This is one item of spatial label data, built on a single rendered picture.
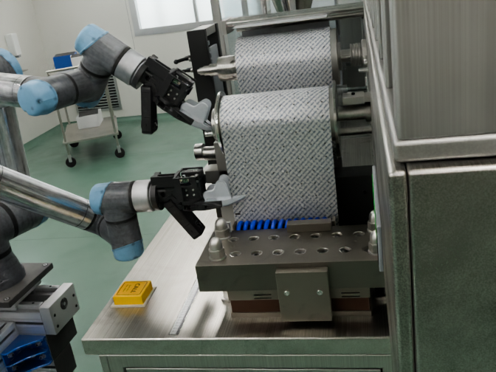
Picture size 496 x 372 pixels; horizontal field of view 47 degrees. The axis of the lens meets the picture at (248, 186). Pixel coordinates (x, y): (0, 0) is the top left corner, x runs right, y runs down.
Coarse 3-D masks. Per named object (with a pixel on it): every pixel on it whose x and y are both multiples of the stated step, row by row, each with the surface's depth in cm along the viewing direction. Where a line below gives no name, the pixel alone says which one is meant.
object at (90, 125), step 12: (60, 60) 580; (72, 60) 550; (48, 72) 529; (60, 72) 560; (108, 96) 633; (96, 108) 627; (108, 108) 560; (60, 120) 551; (84, 120) 601; (96, 120) 602; (108, 120) 625; (72, 132) 594; (84, 132) 587; (96, 132) 580; (108, 132) 572; (120, 132) 649; (72, 144) 640; (120, 156) 576
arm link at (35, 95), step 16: (0, 80) 131; (16, 80) 128; (32, 80) 124; (48, 80) 125; (64, 80) 127; (0, 96) 131; (16, 96) 128; (32, 96) 122; (48, 96) 123; (64, 96) 127; (32, 112) 124; (48, 112) 126
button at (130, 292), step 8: (144, 280) 135; (120, 288) 133; (128, 288) 133; (136, 288) 132; (144, 288) 132; (152, 288) 135; (120, 296) 130; (128, 296) 129; (136, 296) 129; (144, 296) 130; (120, 304) 130; (128, 304) 130; (136, 304) 130
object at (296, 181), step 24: (240, 168) 127; (264, 168) 126; (288, 168) 125; (312, 168) 124; (240, 192) 130; (264, 192) 128; (288, 192) 127; (312, 192) 127; (336, 192) 126; (240, 216) 132; (264, 216) 131; (288, 216) 130; (312, 216) 129; (336, 216) 128
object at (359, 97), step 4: (348, 92) 126; (352, 92) 124; (356, 92) 125; (360, 92) 124; (364, 92) 125; (368, 92) 125; (344, 96) 123; (348, 96) 122; (352, 96) 122; (356, 96) 121; (360, 96) 121; (364, 96) 122; (368, 96) 121; (344, 100) 122; (348, 100) 122; (352, 100) 121; (356, 100) 121; (360, 100) 121; (364, 100) 121; (368, 100) 121; (344, 104) 122; (348, 104) 122; (352, 104) 122
